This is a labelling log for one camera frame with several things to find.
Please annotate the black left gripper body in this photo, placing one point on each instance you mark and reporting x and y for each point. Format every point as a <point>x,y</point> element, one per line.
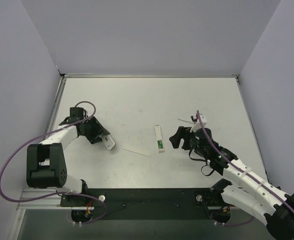
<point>97,132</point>

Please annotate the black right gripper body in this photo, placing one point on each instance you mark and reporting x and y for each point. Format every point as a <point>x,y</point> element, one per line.
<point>187,139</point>

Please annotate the white remote control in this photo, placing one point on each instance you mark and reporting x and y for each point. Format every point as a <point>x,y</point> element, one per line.
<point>159,139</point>

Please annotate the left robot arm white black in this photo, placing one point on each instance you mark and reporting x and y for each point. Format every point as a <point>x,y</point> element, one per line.
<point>45,162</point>

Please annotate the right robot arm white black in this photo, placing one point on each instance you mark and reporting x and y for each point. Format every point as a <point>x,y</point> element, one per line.
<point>240,186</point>

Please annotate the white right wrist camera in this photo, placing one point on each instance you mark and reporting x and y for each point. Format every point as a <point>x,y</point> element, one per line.
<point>196,123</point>

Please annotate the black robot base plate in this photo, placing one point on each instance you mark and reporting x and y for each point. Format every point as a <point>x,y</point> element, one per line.
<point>152,204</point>

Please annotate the aluminium table frame rail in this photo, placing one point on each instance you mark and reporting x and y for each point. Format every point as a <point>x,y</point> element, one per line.
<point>153,140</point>

